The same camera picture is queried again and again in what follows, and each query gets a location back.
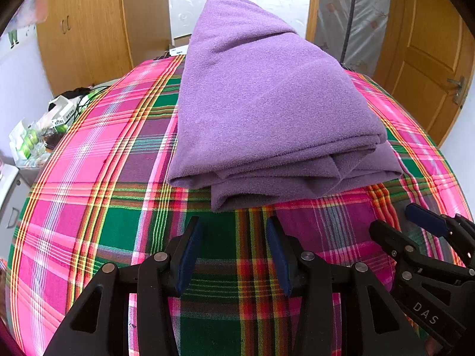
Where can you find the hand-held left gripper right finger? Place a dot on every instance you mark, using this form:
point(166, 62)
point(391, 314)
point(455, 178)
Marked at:
point(278, 259)

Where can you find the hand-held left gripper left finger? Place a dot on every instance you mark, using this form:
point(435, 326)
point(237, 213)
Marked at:
point(189, 259)

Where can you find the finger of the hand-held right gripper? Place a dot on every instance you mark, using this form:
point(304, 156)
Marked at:
point(426, 218)
point(404, 246)

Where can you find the purple fleece garment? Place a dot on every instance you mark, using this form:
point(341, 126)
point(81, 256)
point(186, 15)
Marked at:
point(259, 100)

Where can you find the pink green plaid bedsheet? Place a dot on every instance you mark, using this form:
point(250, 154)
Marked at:
point(92, 193)

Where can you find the glass top side table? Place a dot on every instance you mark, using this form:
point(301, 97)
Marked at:
point(44, 163)

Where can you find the white drawer cabinet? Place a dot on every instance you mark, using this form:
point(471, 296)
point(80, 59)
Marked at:
point(11, 193)

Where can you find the wooden door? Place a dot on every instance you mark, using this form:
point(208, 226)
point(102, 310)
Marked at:
point(426, 26)

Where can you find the green white carton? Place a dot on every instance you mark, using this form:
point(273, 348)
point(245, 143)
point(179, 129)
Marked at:
point(63, 113)

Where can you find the clear bag green packets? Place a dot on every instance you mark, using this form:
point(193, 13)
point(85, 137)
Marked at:
point(28, 142)

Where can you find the translucent plastic door sheet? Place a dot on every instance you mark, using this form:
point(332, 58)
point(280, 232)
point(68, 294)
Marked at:
point(371, 15)

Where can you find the white cardboard box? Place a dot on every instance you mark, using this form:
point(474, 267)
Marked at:
point(182, 40)

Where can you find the black rod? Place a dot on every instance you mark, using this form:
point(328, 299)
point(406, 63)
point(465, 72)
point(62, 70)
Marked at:
point(350, 7)

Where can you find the wooden wardrobe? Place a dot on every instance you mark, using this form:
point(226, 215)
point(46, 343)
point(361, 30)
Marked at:
point(92, 26)

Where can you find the wooden door frame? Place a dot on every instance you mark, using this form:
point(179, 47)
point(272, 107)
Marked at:
point(313, 3)

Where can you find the cartoon wall sticker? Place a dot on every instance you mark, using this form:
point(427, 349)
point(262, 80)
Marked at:
point(13, 37)

